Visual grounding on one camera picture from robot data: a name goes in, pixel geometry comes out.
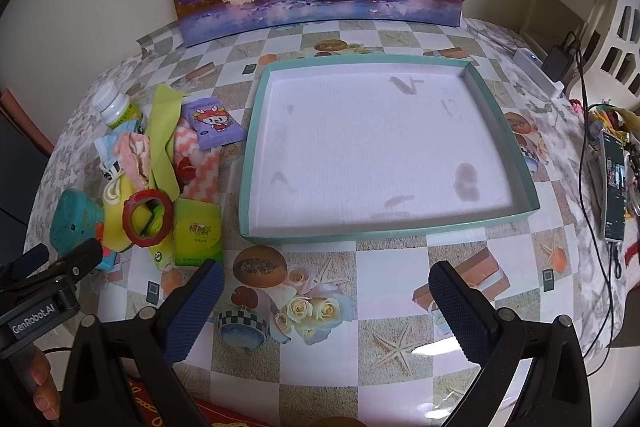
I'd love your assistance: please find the checkered patterned tablecloth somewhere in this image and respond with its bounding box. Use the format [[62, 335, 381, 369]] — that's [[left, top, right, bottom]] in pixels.
[[22, 17, 640, 427]]

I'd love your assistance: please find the yellow sponge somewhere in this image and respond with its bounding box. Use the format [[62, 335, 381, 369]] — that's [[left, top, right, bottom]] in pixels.
[[102, 174, 136, 253]]

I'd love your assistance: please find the white pill bottle green label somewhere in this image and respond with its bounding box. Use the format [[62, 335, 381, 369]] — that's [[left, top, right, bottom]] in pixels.
[[91, 80, 143, 129]]

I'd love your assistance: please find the pink white zigzag cloth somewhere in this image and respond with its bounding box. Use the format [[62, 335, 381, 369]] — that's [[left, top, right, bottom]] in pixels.
[[172, 118, 221, 204]]

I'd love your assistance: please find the smartphone on stand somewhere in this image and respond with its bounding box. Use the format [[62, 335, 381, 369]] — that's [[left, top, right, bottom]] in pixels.
[[600, 130, 627, 242]]

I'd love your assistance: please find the teal shallow tray box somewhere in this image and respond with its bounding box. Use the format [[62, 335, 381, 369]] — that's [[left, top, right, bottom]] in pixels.
[[239, 54, 540, 243]]

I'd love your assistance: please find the pink satin scrunchie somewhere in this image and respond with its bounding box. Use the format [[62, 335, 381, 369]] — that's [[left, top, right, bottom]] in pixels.
[[114, 132, 151, 192]]

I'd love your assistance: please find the red tape roll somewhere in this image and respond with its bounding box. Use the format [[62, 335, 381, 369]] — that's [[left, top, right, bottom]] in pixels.
[[122, 188, 174, 247]]

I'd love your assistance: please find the black cable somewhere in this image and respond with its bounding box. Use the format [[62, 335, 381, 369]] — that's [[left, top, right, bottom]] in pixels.
[[564, 33, 632, 377]]

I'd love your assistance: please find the white power strip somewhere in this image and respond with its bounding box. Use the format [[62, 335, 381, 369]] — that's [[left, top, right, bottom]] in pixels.
[[513, 48, 564, 98]]

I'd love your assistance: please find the purple baby wipes pack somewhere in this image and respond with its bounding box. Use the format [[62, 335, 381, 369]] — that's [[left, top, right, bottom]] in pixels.
[[181, 96, 246, 150]]

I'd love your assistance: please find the white wooden chair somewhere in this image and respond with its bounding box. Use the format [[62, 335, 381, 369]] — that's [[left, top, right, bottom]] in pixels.
[[520, 0, 639, 110]]

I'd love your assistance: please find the lime green cloth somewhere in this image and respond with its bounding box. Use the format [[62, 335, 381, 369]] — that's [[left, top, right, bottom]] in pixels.
[[146, 83, 183, 202]]

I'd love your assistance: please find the green tissue pack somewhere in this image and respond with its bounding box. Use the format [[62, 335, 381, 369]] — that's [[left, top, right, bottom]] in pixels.
[[150, 236, 175, 271], [172, 198, 222, 267]]

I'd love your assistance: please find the black power adapter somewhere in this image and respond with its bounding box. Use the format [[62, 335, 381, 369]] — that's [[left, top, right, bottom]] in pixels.
[[541, 31, 582, 82]]

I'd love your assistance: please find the dark cabinet red edge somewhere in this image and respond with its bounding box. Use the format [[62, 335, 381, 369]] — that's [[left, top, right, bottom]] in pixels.
[[0, 89, 53, 265]]

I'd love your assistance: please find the teal plastic box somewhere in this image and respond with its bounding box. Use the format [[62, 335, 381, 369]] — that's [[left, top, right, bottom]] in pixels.
[[49, 188, 117, 271]]

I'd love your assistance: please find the light blue face mask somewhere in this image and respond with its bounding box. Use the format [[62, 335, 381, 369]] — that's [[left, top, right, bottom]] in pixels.
[[93, 122, 137, 180]]

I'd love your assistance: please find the person's left hand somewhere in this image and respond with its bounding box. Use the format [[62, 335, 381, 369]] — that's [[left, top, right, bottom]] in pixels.
[[29, 347, 60, 421]]

